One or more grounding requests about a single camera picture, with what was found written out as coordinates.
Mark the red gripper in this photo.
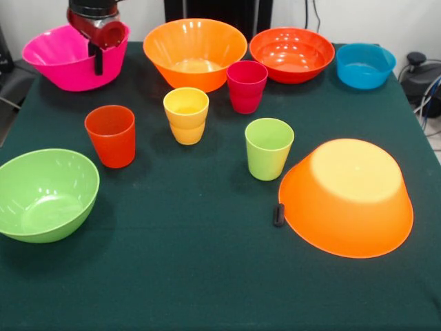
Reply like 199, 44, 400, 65
66, 8, 126, 77

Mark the pink plastic bowl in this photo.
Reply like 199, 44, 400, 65
21, 23, 132, 93

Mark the red plastic cup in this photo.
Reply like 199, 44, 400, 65
84, 105, 136, 169

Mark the orange plastic bowl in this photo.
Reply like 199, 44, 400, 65
143, 17, 249, 93
278, 138, 414, 259

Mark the green plastic bowl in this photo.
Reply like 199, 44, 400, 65
0, 148, 101, 244

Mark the yellow plastic cup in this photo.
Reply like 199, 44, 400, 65
163, 87, 210, 146

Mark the crimson plastic cup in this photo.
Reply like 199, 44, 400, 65
226, 60, 269, 114

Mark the red plastic bowl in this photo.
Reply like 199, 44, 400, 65
249, 27, 336, 85

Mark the green plastic cup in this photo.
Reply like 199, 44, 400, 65
245, 118, 295, 181

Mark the dark green tablecloth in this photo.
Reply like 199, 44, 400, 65
0, 40, 441, 331

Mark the blue plastic bowl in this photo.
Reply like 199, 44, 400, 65
336, 43, 397, 90

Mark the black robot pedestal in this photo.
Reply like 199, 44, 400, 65
164, 0, 274, 43

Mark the black wall cable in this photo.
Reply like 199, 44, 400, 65
305, 0, 322, 34

